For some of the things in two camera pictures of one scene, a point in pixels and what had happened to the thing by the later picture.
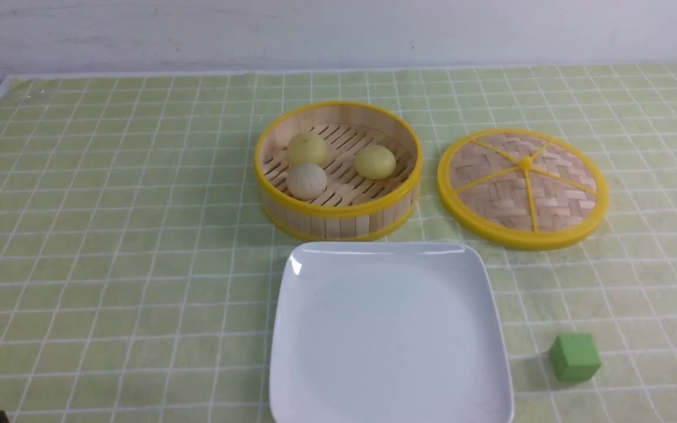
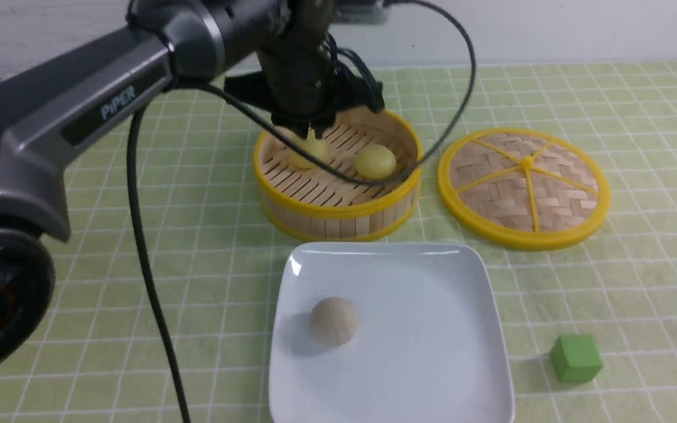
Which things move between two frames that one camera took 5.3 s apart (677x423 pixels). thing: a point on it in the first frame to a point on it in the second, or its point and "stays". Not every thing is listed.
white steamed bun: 306,181 to 334,321
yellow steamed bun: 375,162 stays
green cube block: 575,357 stays
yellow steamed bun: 307,147 stays
